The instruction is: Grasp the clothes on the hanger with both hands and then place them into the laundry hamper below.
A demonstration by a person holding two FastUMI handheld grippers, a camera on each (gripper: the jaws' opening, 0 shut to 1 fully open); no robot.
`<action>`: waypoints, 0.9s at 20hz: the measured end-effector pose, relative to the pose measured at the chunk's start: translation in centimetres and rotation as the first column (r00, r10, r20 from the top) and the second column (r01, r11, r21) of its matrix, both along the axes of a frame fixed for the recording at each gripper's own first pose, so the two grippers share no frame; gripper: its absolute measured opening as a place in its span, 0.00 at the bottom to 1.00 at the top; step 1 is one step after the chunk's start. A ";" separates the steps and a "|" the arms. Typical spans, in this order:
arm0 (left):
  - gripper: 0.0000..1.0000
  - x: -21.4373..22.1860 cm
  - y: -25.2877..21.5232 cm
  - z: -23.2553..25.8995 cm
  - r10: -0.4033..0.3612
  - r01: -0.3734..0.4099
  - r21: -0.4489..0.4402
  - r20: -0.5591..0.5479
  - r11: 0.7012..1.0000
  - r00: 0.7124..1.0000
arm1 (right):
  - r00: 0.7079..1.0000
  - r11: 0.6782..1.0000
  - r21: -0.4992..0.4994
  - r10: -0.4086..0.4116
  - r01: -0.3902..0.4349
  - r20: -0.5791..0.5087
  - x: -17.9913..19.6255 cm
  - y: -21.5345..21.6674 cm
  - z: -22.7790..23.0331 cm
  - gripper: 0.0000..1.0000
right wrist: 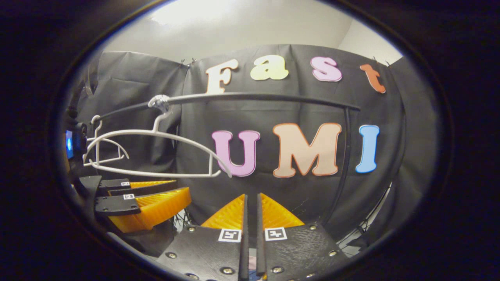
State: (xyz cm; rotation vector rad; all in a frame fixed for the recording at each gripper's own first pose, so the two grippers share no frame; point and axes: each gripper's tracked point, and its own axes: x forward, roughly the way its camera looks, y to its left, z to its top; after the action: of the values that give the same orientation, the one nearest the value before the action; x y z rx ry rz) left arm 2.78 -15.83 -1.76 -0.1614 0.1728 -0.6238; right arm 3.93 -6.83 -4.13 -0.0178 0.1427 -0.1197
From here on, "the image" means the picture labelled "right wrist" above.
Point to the black tripod stand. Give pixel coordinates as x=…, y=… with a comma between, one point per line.
x=183, y=219

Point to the black clothes rail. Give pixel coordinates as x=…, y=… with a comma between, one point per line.
x=273, y=97

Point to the white plastic hanger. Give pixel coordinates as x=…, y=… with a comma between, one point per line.
x=117, y=145

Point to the clear tape wad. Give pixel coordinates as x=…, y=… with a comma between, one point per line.
x=159, y=102

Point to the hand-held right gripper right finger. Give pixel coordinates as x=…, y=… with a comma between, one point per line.
x=260, y=249

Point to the black backdrop cloth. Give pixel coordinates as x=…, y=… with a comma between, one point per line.
x=297, y=78

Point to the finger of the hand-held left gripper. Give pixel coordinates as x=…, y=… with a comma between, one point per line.
x=117, y=205
x=117, y=186

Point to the white hanger with taped hook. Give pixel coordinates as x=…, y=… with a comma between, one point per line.
x=156, y=174

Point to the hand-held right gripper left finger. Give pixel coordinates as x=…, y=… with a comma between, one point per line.
x=244, y=249

